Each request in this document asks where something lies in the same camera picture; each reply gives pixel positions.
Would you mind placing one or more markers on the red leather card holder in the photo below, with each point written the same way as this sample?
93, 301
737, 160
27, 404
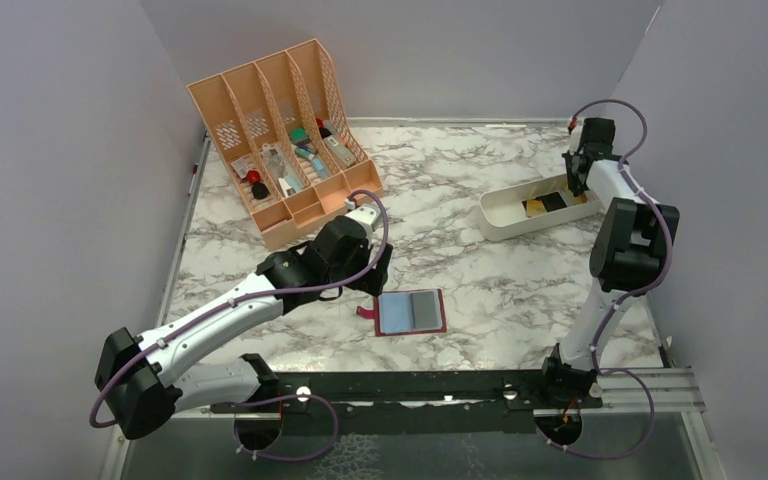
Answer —
391, 314

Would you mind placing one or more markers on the red round cap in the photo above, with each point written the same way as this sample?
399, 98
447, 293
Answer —
253, 176

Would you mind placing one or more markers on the light blue marker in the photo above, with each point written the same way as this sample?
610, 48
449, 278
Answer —
314, 160

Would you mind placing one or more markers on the green eraser block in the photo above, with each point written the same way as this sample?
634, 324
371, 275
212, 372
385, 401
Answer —
299, 136

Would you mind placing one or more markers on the black vip card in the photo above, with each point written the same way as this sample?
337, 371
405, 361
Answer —
550, 202

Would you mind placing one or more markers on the peach desk file organizer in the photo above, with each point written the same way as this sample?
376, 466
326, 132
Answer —
262, 102

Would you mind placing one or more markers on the white plastic tray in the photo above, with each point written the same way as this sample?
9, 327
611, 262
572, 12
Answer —
501, 215

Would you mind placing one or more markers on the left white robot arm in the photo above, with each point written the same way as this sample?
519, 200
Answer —
141, 377

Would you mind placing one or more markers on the black mounting base rail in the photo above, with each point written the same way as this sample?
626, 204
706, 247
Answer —
409, 402

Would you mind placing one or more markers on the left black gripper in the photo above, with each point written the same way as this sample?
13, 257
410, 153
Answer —
375, 283

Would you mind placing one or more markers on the clear packaged item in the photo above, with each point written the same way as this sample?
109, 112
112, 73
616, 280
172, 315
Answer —
280, 168

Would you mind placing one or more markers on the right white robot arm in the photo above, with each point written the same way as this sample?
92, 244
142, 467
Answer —
630, 256

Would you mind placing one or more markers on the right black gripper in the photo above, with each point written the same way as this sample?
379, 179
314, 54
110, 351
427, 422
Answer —
573, 185

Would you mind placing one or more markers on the black round cap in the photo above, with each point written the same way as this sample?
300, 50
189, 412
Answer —
259, 191

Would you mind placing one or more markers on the gold card in tray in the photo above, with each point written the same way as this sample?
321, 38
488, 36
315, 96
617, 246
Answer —
534, 208

